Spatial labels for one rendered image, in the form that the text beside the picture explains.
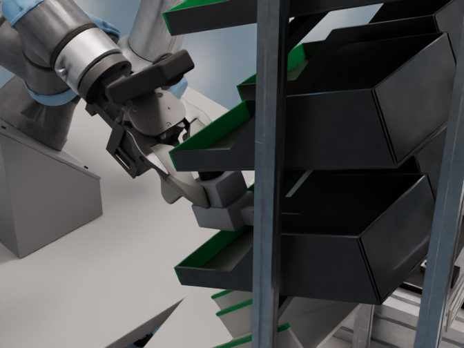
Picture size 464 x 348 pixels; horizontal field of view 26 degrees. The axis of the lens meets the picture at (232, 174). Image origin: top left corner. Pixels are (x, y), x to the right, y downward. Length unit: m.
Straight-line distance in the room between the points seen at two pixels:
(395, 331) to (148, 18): 0.62
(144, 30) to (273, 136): 0.76
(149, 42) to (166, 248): 0.35
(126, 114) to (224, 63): 2.80
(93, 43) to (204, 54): 2.82
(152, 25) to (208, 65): 2.31
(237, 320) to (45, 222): 0.49
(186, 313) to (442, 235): 0.77
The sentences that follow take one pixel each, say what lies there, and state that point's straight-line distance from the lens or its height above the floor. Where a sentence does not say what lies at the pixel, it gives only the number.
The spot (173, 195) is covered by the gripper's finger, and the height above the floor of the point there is 1.27.
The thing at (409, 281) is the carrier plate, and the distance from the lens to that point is 1.50.
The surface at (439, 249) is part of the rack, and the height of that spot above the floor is 1.40.
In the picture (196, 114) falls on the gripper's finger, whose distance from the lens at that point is 1.18.
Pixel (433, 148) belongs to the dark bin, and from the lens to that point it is 1.08.
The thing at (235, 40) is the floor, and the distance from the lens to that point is 4.10.
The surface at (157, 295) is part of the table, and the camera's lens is 1.63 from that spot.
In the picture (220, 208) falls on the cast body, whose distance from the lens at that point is 1.12.
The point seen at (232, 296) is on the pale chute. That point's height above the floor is 1.04.
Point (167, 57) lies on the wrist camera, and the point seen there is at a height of 1.42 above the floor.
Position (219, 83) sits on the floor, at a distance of 3.81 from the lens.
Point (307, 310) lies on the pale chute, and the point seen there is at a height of 1.11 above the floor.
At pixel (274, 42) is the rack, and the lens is 0.84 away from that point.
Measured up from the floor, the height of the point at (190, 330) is 0.86.
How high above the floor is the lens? 1.97
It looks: 36 degrees down
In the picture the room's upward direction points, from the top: straight up
